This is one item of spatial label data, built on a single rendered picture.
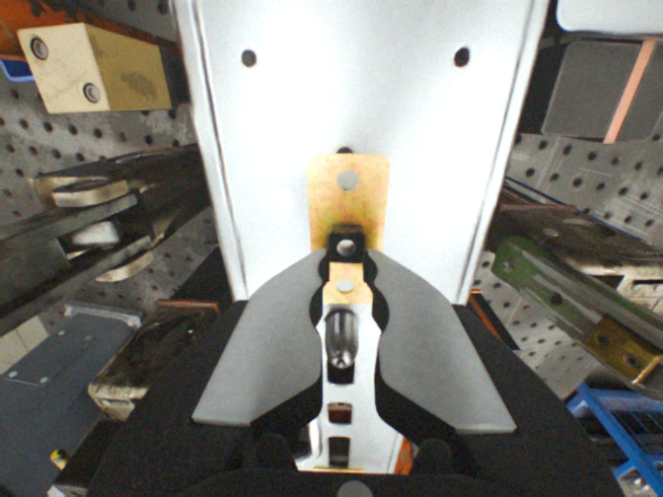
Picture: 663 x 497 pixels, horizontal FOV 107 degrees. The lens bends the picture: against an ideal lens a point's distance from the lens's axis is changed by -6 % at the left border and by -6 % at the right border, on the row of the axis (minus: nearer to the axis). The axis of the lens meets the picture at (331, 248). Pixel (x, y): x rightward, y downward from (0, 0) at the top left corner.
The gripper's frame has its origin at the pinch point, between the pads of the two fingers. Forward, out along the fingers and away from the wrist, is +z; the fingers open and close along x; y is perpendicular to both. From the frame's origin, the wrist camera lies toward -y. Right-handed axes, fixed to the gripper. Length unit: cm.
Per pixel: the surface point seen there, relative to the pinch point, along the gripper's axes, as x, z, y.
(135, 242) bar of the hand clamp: -13.0, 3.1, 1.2
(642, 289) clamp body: 21.3, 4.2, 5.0
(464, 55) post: 17.9, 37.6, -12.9
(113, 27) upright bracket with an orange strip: -15.0, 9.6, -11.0
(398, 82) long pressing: 3.1, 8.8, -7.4
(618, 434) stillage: 158, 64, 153
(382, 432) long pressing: 5.8, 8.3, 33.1
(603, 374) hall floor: 188, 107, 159
